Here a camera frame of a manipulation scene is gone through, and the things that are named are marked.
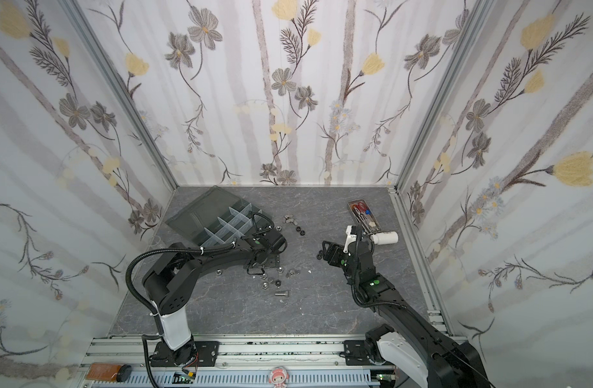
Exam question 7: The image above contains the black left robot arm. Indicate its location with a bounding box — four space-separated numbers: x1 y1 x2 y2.
124 212 288 370

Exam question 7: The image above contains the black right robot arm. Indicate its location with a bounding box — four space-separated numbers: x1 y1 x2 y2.
318 226 494 387

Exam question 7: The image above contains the steel wing nut far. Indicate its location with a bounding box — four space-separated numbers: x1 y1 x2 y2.
284 214 298 226

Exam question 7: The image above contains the steel wing nut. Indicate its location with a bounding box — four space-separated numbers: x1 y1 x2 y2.
286 268 301 278
284 214 298 226

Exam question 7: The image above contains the white plastic bottle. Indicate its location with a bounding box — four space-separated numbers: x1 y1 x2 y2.
370 231 399 246

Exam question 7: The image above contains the steel wing nut centre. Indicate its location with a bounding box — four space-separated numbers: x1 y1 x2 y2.
286 268 301 278

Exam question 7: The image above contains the grey metal tool tray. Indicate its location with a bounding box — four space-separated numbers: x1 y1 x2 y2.
348 200 382 235

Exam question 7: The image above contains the pink doll figure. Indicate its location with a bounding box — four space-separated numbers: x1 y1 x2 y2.
268 366 289 388

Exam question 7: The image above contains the orange brown board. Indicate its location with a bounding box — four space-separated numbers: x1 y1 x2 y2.
86 363 133 383

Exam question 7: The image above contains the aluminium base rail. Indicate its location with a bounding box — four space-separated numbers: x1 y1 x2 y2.
74 335 420 387

